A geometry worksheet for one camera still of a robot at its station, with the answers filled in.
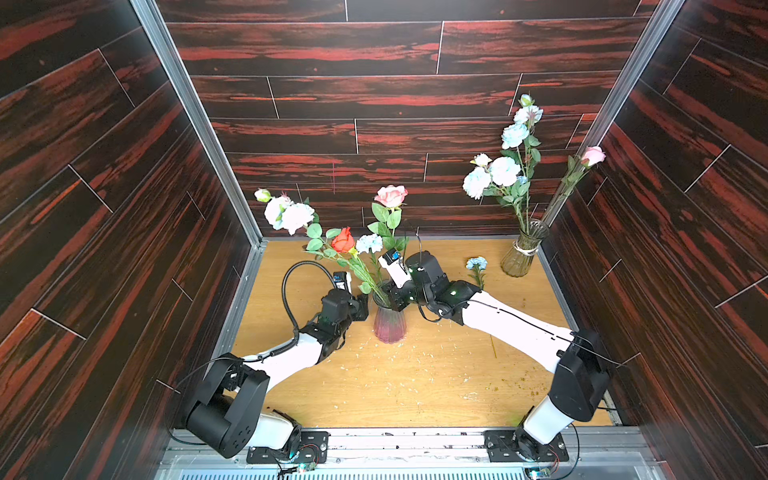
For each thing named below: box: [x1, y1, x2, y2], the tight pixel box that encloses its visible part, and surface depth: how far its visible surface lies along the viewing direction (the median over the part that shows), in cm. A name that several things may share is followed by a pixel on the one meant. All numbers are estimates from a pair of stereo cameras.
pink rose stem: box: [368, 184, 409, 251], surface depth 77 cm
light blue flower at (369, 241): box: [355, 233, 383, 254], surface depth 74 cm
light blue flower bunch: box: [462, 94, 543, 235], surface depth 81 cm
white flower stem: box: [254, 189, 388, 307], surface depth 67 cm
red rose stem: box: [331, 226, 390, 306], surface depth 75 cm
